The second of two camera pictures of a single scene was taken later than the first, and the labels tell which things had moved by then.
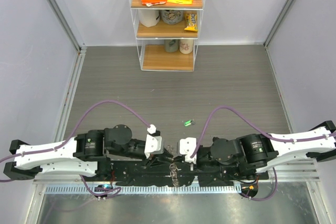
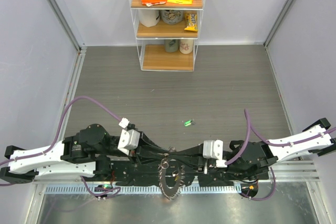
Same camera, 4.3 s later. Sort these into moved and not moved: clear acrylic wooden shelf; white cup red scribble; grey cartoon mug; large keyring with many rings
Moved: large keyring with many rings
Not moved: white cup red scribble; clear acrylic wooden shelf; grey cartoon mug
